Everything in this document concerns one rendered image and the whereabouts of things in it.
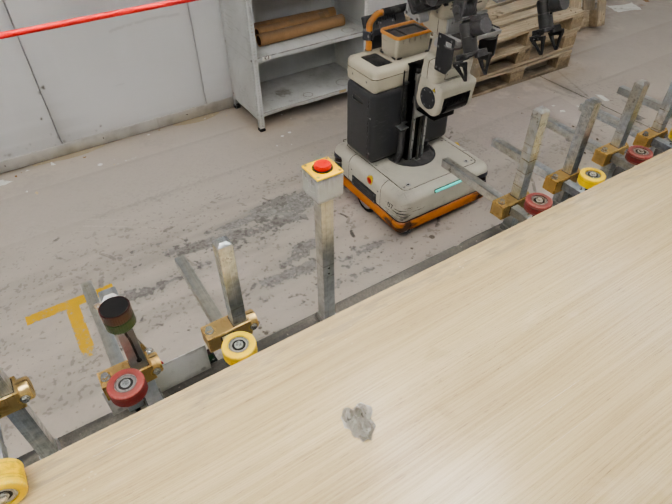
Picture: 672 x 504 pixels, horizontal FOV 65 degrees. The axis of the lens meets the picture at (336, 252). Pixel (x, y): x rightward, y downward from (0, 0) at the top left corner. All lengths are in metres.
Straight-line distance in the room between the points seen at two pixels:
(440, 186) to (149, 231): 1.59
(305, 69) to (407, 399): 3.47
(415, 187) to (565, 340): 1.59
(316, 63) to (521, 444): 3.63
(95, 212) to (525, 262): 2.50
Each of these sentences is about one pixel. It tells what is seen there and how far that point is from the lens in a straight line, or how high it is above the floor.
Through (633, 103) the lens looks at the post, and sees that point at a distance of 2.11.
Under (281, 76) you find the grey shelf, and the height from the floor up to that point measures 0.14.
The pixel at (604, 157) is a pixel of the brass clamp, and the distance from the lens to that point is 2.13.
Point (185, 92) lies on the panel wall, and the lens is 4.00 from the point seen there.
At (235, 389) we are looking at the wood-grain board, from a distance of 1.20.
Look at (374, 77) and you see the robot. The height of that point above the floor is 0.78.
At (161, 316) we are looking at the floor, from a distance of 2.62.
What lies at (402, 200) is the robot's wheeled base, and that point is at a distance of 2.71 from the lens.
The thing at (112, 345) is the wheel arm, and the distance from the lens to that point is 1.41.
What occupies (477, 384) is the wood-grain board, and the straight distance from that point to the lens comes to 1.22.
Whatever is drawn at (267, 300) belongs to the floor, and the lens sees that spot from 2.57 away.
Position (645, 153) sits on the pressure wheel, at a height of 0.91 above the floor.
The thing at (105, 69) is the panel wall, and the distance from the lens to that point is 3.80.
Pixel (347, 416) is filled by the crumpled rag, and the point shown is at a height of 0.92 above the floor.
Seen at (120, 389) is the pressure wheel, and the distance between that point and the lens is 1.26.
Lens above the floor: 1.89
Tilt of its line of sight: 43 degrees down
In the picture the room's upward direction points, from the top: 1 degrees counter-clockwise
